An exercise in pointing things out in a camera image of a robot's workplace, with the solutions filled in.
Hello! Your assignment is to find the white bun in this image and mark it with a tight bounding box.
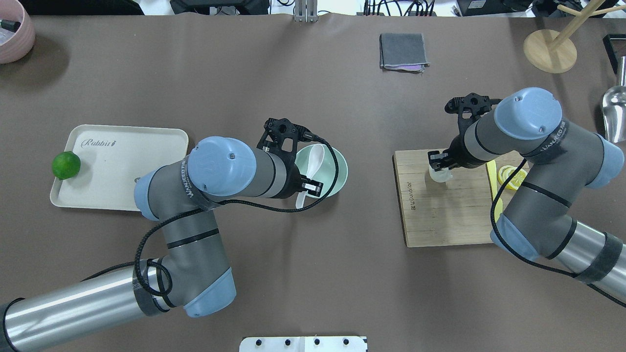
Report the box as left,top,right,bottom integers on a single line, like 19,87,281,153
428,166,453,183

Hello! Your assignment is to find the wooden cutting board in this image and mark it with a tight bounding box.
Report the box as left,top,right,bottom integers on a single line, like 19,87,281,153
393,150,499,247

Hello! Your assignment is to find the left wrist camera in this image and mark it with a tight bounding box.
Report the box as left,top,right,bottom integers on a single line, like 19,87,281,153
256,118,318,158

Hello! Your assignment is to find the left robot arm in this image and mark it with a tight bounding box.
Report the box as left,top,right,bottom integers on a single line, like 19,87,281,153
1,136,304,352

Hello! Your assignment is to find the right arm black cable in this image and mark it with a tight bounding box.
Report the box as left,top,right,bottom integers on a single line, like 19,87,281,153
490,157,626,308

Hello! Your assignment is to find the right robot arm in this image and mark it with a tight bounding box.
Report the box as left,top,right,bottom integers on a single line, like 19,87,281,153
428,87,626,306

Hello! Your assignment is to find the pink ribbed bowl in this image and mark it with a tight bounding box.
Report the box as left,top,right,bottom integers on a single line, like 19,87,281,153
0,0,35,65

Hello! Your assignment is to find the mint green bowl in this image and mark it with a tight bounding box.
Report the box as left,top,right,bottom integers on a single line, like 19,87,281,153
295,145,349,198

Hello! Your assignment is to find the white plastic spoon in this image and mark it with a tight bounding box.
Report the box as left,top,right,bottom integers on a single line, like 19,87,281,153
295,143,326,209

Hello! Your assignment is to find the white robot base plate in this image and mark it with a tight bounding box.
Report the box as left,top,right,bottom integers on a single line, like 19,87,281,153
239,335,369,352

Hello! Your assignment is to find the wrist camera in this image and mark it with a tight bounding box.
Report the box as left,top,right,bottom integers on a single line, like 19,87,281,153
256,118,318,158
444,93,502,134

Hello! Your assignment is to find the grey folded cloth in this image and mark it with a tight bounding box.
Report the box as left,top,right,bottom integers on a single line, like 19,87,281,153
379,33,431,73

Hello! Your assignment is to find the lemon slice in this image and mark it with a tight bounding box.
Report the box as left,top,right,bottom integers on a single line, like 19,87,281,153
497,165,528,191

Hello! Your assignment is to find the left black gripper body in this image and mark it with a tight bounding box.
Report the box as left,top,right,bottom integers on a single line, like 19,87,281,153
291,172,323,198

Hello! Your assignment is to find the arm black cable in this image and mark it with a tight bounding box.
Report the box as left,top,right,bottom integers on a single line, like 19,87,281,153
490,157,626,308
81,134,340,298

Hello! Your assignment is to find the green lime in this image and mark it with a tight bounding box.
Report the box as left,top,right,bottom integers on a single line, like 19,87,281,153
51,151,81,180

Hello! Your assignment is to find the metal scoop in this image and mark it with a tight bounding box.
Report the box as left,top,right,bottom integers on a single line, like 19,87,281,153
602,56,626,143

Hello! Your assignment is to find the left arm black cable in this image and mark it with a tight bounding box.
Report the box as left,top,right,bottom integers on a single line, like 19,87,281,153
81,134,340,298

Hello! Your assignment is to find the wooden mug tree stand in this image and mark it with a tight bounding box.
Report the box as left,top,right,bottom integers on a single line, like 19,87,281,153
523,0,626,74

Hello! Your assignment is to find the yellow knife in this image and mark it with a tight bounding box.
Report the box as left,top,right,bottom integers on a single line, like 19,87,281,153
485,160,503,221

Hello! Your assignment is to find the cream rectangular tray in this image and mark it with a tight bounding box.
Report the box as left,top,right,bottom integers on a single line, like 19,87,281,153
49,124,189,211

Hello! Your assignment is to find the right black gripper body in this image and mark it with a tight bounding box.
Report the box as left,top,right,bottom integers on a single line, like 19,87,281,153
428,147,463,172

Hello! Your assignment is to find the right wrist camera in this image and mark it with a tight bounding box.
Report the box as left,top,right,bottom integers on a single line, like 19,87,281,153
444,93,502,134

